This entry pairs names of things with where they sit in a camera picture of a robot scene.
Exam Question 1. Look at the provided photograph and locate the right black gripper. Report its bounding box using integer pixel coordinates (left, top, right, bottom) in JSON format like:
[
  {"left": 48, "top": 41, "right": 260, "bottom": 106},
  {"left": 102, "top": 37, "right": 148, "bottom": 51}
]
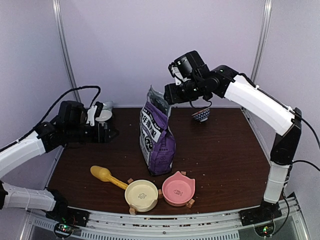
[{"left": 163, "top": 77, "right": 204, "bottom": 105}]

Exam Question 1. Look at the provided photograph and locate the yellow plastic scoop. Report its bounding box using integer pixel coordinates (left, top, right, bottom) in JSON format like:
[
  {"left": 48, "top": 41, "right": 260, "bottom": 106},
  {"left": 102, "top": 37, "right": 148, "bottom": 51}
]
[{"left": 90, "top": 165, "right": 128, "bottom": 190}]

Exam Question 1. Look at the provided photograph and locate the purple puppy food bag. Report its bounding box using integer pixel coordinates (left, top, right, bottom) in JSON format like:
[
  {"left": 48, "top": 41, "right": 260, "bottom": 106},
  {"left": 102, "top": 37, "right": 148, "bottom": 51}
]
[{"left": 139, "top": 87, "right": 176, "bottom": 176}]

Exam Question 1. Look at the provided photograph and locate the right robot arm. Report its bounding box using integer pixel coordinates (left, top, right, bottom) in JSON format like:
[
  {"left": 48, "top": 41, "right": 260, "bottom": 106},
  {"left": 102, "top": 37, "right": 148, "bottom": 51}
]
[{"left": 164, "top": 50, "right": 302, "bottom": 221}]

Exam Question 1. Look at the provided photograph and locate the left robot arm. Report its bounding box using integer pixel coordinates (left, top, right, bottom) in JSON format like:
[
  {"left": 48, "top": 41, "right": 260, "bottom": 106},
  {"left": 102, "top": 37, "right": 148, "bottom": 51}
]
[{"left": 0, "top": 100, "right": 119, "bottom": 222}]

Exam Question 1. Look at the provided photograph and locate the cream pet bowl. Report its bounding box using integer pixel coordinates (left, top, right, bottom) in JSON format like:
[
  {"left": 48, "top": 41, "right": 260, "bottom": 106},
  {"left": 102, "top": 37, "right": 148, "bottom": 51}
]
[{"left": 124, "top": 179, "right": 159, "bottom": 213}]

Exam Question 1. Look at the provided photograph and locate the pink cat-ear pet bowl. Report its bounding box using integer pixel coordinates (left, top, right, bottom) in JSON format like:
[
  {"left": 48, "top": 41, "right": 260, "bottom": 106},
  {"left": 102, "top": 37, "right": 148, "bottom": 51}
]
[{"left": 161, "top": 171, "right": 196, "bottom": 207}]

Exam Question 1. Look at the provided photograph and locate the dark blue white bowl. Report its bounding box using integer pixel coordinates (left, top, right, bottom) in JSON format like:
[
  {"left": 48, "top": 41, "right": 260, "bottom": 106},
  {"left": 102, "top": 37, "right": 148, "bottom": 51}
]
[{"left": 95, "top": 109, "right": 113, "bottom": 123}]

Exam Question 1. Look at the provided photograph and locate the grey bowl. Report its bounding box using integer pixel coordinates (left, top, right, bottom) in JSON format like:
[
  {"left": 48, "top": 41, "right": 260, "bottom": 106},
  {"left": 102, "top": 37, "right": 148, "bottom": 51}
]
[{"left": 102, "top": 101, "right": 114, "bottom": 111}]

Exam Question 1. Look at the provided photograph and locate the blue zigzag patterned bowl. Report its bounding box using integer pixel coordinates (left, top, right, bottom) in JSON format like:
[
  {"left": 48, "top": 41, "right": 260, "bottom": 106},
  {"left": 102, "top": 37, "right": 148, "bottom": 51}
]
[{"left": 191, "top": 107, "right": 210, "bottom": 122}]

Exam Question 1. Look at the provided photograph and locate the wooden block between bowls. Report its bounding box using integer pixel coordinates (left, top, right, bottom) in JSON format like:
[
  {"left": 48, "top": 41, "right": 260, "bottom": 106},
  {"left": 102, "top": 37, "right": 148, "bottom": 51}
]
[{"left": 158, "top": 189, "right": 163, "bottom": 199}]

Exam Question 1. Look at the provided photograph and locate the wooden block front left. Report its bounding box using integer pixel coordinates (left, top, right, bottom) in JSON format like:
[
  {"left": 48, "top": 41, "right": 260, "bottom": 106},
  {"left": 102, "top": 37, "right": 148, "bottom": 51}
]
[{"left": 129, "top": 207, "right": 137, "bottom": 216}]

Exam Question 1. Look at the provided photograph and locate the wooden block front right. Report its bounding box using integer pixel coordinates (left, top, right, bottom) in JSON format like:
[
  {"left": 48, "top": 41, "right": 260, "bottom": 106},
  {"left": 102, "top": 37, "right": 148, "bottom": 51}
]
[{"left": 186, "top": 198, "right": 195, "bottom": 208}]

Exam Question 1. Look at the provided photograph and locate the left circuit board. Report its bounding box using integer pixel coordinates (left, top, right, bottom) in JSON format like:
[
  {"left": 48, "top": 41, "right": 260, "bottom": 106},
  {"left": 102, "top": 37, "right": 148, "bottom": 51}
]
[{"left": 53, "top": 223, "right": 75, "bottom": 239}]

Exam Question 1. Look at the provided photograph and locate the circuit board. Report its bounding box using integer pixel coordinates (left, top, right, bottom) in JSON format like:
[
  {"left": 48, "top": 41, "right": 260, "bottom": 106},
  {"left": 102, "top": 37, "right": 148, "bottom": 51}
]
[
  {"left": 53, "top": 223, "right": 75, "bottom": 239},
  {"left": 254, "top": 222, "right": 275, "bottom": 238}
]

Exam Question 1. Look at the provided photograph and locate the right circuit board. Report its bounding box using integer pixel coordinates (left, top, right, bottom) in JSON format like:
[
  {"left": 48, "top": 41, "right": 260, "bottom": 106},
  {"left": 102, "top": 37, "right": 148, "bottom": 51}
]
[{"left": 254, "top": 222, "right": 275, "bottom": 238}]

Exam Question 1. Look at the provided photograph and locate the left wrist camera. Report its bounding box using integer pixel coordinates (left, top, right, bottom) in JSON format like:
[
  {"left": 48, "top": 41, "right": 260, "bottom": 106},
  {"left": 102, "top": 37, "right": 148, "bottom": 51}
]
[{"left": 86, "top": 101, "right": 104, "bottom": 127}]

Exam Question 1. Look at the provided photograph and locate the left black braided cable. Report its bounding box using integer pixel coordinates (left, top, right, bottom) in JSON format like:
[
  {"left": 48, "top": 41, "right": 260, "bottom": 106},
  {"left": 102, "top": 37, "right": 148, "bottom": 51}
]
[{"left": 9, "top": 85, "right": 101, "bottom": 146}]

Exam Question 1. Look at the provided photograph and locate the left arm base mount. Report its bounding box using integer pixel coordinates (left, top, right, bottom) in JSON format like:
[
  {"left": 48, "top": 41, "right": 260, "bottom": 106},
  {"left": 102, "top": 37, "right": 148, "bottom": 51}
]
[{"left": 45, "top": 189, "right": 90, "bottom": 227}]

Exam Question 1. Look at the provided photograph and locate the right aluminium frame post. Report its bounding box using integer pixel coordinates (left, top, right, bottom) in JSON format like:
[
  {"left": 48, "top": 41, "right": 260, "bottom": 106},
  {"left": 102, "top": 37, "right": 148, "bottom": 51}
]
[{"left": 251, "top": 0, "right": 273, "bottom": 83}]

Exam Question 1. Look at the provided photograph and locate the aluminium frame post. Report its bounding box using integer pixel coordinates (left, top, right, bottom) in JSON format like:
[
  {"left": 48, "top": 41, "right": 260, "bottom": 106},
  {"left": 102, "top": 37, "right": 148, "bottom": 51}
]
[
  {"left": 52, "top": 0, "right": 78, "bottom": 89},
  {"left": 251, "top": 0, "right": 273, "bottom": 83}
]

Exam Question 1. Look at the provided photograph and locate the left aluminium frame post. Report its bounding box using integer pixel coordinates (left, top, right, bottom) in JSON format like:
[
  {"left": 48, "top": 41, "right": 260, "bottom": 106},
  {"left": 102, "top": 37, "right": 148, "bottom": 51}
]
[{"left": 52, "top": 0, "right": 78, "bottom": 89}]

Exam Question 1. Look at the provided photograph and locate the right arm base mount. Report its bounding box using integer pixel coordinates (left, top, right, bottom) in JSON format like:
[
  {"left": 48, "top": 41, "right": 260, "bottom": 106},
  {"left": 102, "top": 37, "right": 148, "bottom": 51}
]
[{"left": 239, "top": 200, "right": 282, "bottom": 226}]

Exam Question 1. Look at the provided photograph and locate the front aluminium rail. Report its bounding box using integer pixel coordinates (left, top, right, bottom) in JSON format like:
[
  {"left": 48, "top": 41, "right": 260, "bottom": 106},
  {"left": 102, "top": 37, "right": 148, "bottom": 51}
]
[{"left": 24, "top": 194, "right": 311, "bottom": 240}]

